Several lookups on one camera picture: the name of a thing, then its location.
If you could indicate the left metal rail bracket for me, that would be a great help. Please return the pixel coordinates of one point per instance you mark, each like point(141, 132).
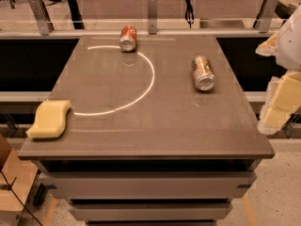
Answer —
point(40, 16)

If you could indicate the right metal rail bracket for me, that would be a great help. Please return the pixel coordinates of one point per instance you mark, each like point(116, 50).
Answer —
point(268, 11)

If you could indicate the grey drawer cabinet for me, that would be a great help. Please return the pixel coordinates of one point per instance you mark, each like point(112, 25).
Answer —
point(148, 198)

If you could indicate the metal guard rail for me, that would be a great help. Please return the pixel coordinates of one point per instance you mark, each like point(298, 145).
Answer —
point(215, 27)

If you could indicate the silver brown soda can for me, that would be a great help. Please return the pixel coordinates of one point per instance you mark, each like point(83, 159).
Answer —
point(203, 73)

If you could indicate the middle metal rail bracket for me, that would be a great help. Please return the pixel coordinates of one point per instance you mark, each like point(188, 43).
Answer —
point(152, 16)

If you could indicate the metal rail bracket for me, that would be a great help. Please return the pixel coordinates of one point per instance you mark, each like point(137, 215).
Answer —
point(268, 11)
point(40, 16)
point(152, 16)

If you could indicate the red coke can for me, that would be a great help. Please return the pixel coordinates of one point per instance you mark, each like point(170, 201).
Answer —
point(128, 38)

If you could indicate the wooden box at left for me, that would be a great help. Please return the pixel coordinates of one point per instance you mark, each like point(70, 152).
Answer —
point(16, 179)

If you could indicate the yellow s-shaped sponge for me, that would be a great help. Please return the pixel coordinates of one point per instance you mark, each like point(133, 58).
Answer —
point(50, 119)

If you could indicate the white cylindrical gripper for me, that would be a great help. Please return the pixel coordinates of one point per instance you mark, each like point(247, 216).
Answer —
point(290, 44)

